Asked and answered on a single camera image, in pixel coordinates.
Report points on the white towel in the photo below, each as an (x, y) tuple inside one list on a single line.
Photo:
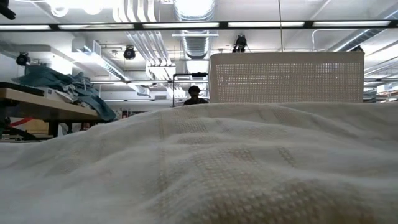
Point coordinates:
[(202, 161)]

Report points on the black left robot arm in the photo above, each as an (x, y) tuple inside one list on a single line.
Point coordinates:
[(6, 11)]

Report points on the person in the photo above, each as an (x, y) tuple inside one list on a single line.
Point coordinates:
[(195, 96)]

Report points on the black ceiling spotlight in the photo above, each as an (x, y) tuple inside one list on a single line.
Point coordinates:
[(21, 58), (129, 53)]

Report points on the white plastic bin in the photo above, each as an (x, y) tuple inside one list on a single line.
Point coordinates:
[(286, 77)]

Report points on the blue cloth pile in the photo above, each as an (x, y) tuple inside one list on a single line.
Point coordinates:
[(77, 90)]

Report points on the white flat box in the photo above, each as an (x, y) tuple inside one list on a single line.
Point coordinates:
[(51, 93)]

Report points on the cardboard under workbench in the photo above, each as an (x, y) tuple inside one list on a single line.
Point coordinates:
[(34, 127)]

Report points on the black background rig frame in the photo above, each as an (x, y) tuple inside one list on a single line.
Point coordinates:
[(199, 74)]

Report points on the silver ventilation duct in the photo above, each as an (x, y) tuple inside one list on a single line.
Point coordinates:
[(194, 43)]

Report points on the black overhead camera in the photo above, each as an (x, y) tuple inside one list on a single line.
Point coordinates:
[(240, 43)]

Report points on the grey metal workbench frame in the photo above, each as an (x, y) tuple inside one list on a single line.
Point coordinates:
[(53, 128)]

